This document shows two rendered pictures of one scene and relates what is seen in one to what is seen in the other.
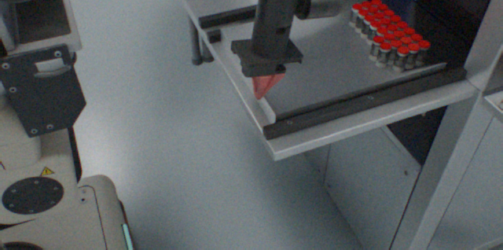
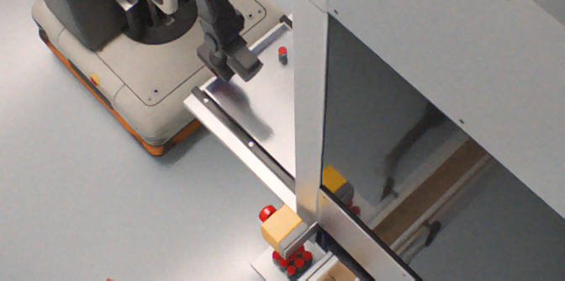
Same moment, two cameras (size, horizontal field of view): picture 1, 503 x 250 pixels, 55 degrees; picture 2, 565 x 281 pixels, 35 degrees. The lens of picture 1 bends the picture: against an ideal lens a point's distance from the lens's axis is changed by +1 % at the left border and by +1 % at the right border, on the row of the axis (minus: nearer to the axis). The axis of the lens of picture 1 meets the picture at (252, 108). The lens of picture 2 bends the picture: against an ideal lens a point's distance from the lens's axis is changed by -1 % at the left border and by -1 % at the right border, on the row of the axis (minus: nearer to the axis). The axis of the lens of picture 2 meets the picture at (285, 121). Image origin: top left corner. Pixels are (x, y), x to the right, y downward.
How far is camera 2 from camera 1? 1.70 m
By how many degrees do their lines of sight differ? 43
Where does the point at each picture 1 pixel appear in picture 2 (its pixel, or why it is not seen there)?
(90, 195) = (257, 18)
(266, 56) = (208, 57)
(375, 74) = (288, 145)
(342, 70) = (284, 121)
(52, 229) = not seen: hidden behind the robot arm
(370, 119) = (237, 151)
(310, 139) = (203, 119)
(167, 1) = not seen: outside the picture
